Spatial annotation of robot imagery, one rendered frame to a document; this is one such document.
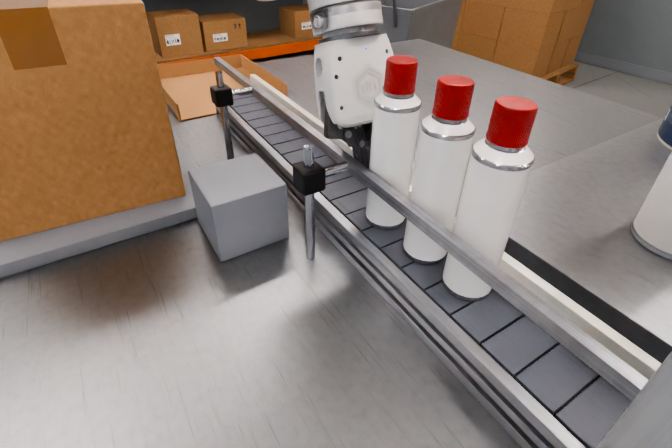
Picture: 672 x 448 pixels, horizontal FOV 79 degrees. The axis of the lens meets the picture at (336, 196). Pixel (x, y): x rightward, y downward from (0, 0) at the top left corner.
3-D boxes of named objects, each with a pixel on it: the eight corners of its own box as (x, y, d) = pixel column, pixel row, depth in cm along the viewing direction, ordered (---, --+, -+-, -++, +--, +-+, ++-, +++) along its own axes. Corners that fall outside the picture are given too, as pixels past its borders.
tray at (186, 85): (287, 100, 101) (287, 84, 98) (180, 121, 89) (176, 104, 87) (242, 67, 122) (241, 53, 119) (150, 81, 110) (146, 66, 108)
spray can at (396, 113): (413, 222, 53) (438, 62, 42) (380, 235, 51) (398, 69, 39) (388, 202, 57) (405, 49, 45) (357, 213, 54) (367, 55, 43)
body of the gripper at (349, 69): (326, 26, 43) (343, 131, 47) (401, 17, 48) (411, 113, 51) (296, 37, 50) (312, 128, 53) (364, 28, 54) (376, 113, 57)
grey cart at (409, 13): (377, 88, 351) (387, -41, 297) (446, 105, 322) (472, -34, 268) (314, 122, 290) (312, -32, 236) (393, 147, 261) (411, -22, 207)
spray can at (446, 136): (456, 255, 48) (498, 83, 37) (422, 271, 46) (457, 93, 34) (425, 230, 52) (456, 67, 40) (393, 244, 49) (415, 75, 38)
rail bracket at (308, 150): (353, 249, 56) (359, 140, 47) (306, 268, 53) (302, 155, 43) (340, 236, 58) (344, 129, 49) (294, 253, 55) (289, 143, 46)
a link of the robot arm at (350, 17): (328, 3, 42) (333, 34, 43) (395, -3, 46) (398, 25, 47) (294, 18, 50) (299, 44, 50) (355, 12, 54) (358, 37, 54)
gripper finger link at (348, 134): (347, 130, 49) (355, 183, 51) (368, 125, 51) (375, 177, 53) (333, 129, 52) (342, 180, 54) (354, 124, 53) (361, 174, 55)
